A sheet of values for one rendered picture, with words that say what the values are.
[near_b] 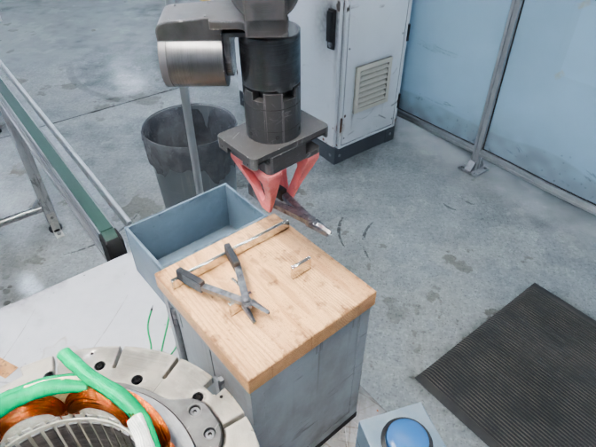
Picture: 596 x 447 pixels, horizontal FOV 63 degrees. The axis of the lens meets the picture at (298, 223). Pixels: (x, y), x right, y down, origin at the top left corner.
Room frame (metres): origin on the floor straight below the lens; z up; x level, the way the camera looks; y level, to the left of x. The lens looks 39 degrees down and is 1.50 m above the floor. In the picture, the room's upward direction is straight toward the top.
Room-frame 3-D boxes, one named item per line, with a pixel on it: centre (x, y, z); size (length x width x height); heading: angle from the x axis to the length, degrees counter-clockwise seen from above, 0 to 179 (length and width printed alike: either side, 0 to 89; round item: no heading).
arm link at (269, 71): (0.45, 0.03, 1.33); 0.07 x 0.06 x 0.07; 91
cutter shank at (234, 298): (0.37, 0.08, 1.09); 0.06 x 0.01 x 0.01; 65
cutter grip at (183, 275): (0.40, 0.12, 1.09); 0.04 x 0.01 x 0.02; 55
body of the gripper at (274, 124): (0.46, 0.03, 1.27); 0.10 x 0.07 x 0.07; 131
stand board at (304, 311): (0.41, 0.04, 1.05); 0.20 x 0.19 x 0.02; 40
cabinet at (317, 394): (0.41, 0.04, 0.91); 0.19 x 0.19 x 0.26; 40
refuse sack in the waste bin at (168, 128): (1.78, 0.44, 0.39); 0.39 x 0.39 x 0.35
